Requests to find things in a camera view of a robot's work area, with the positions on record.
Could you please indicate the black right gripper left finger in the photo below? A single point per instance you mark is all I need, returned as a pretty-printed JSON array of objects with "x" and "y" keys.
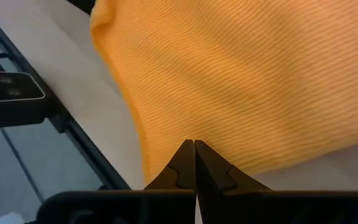
[{"x": 180, "y": 174}]

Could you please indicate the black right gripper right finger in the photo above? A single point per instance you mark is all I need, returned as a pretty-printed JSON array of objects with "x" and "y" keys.
[{"x": 217, "y": 177}]

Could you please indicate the yellow-orange microfiber towel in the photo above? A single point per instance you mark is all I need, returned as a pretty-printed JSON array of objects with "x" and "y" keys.
[{"x": 244, "y": 77}]

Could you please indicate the black table-level camera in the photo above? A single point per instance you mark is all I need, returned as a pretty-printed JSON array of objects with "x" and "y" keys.
[{"x": 8, "y": 102}]

